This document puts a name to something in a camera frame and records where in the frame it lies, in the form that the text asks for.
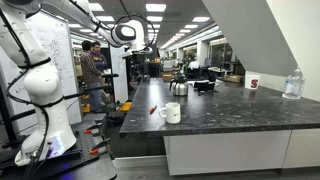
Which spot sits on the red and grey marker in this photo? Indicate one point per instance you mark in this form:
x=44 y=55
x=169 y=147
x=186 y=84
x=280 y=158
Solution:
x=152 y=109

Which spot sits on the white cartoon mug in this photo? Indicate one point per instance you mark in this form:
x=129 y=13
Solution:
x=171 y=112

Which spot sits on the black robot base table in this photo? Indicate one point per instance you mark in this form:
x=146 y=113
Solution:
x=76 y=163

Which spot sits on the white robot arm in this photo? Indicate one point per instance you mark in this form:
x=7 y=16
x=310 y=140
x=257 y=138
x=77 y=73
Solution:
x=41 y=80

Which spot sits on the white cup red logo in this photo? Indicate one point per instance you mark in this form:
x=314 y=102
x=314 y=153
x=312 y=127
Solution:
x=252 y=81

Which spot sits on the steel coffee carafe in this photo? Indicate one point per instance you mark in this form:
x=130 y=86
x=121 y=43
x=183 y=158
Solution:
x=179 y=86

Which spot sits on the black device on counter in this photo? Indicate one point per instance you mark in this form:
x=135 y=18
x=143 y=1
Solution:
x=204 y=86

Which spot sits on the man in dark hoodie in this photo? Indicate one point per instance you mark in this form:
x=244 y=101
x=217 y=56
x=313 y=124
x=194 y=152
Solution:
x=98 y=58

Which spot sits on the man in plaid shirt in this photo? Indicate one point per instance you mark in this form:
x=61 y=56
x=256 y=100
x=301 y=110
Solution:
x=91 y=76

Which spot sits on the cardboard box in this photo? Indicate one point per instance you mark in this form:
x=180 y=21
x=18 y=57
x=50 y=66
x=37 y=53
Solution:
x=234 y=78

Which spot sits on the whiteboard with writing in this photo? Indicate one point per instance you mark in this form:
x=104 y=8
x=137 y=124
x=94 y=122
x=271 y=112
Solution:
x=53 y=35

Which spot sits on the clear plastic bottle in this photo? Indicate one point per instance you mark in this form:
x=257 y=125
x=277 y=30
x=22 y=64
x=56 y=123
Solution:
x=294 y=85

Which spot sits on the orange handled clamp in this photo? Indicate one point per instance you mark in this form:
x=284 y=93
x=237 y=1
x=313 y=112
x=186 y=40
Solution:
x=105 y=143
x=91 y=128

